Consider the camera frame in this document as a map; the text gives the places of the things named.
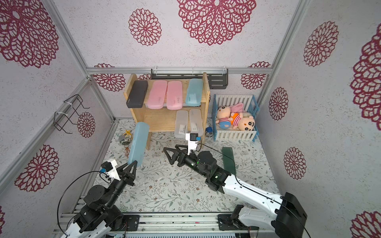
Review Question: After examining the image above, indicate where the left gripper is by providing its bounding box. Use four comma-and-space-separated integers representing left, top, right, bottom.
105, 160, 136, 209

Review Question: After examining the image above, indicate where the teal pencil case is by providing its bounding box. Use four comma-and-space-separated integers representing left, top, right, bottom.
128, 122, 149, 168

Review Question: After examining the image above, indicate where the clear pencil case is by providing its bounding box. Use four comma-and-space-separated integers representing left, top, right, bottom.
174, 110, 189, 139
189, 109, 204, 137

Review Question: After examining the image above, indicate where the dark green pencil case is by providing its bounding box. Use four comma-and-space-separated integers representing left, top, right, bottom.
222, 147, 236, 175

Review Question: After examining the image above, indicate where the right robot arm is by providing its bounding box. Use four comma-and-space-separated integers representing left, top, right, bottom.
163, 145, 308, 238

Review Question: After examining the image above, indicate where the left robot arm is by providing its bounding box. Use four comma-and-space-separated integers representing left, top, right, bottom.
62, 160, 140, 238

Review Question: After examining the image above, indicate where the wooden two-tier shelf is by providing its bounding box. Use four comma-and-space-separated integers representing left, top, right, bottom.
123, 72, 210, 150

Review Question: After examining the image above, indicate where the left pink pencil case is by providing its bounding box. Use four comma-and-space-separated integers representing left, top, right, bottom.
146, 80, 168, 110

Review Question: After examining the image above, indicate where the pink pencil case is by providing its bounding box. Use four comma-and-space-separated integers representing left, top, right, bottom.
166, 81, 183, 110
146, 80, 168, 110

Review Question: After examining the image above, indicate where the light blue upper pencil case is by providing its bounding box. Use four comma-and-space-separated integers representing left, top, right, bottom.
186, 78, 203, 107

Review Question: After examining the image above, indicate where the right pink pencil case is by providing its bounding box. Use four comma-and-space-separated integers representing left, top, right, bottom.
166, 81, 183, 110

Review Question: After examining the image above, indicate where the black pencil case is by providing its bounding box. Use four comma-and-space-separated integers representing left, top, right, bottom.
126, 80, 148, 109

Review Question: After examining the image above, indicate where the small toy with yellow star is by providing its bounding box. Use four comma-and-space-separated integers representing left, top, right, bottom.
118, 130, 133, 146

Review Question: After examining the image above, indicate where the small blue round toy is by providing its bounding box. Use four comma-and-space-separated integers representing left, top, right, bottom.
205, 127, 213, 137

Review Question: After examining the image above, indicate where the pink plush doll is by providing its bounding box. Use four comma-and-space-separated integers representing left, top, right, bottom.
215, 103, 244, 130

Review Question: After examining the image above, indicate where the orange striped plush doll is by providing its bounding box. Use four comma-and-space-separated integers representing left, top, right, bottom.
229, 113, 255, 131

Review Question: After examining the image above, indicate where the blue white toy crib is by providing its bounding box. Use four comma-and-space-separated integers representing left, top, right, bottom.
212, 95, 259, 141

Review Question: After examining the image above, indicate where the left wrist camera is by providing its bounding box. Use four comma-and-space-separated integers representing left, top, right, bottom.
100, 159, 121, 181

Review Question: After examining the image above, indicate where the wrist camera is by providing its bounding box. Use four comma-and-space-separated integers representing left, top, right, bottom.
100, 159, 121, 181
185, 133, 201, 155

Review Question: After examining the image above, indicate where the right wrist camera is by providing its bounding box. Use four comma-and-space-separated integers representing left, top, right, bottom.
185, 133, 201, 155

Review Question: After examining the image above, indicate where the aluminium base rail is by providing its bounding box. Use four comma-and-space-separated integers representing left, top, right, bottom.
54, 208, 279, 238

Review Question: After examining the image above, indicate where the black wire wall rack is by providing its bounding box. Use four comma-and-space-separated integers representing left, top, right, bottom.
53, 94, 89, 134

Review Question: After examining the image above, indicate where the black wall shelf rack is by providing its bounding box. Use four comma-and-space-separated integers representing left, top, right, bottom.
150, 69, 228, 89

